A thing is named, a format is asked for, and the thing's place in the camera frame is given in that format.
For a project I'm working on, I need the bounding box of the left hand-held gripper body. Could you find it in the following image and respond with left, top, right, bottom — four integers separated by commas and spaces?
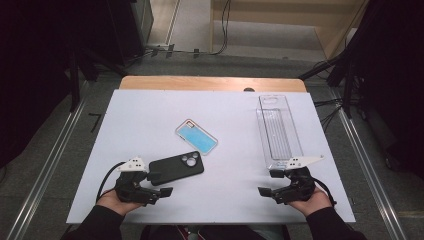
114, 156, 162, 206

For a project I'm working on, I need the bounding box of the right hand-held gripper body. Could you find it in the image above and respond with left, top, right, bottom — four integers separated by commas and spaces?
271, 154, 325, 205

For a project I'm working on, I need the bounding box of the black phone case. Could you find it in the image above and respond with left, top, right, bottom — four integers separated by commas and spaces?
147, 150, 205, 187

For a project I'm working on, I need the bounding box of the clear plastic tray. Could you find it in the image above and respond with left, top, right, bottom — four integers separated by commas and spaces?
255, 94, 304, 171

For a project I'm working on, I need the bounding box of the blue phone case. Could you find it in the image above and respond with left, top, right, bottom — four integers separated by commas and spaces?
175, 118, 219, 156

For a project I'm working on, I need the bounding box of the person's left hand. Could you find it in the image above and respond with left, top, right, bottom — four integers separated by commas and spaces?
96, 188, 145, 217

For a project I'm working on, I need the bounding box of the person's right hand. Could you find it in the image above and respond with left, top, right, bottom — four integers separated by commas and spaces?
287, 185, 334, 218

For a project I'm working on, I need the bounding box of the white board sheet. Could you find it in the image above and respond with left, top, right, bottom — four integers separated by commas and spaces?
65, 88, 357, 225

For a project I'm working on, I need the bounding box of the person's lap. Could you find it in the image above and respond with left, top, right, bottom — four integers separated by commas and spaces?
139, 224, 292, 240

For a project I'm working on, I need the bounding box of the black metal stand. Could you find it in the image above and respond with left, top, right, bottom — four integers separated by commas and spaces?
299, 0, 371, 120
66, 41, 129, 113

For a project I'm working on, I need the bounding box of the black curtain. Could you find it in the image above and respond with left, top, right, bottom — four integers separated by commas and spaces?
351, 0, 424, 179
0, 0, 79, 169

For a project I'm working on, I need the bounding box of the dark cabinet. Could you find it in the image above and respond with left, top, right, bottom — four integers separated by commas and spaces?
108, 0, 155, 65

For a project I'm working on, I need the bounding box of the light wooden shelf unit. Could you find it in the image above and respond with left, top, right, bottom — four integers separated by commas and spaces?
208, 0, 370, 60

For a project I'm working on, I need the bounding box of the right hand-held gripper cable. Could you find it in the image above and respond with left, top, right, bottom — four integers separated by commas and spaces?
312, 177, 338, 206

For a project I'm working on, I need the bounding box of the hand-held gripper cable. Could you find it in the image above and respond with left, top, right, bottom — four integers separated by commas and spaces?
96, 161, 126, 203
312, 177, 338, 206

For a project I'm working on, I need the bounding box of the left hand-held gripper cable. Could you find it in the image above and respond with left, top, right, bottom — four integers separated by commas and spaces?
96, 161, 126, 203

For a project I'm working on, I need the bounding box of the metal floor rail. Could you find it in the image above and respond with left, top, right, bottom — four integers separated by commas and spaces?
5, 80, 90, 240
332, 88, 408, 240

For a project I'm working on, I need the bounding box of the bundle of black floor cables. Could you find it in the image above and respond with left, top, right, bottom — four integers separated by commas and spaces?
312, 97, 345, 134

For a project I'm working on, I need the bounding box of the hanging black cable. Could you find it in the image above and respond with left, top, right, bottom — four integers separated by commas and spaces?
211, 0, 233, 56

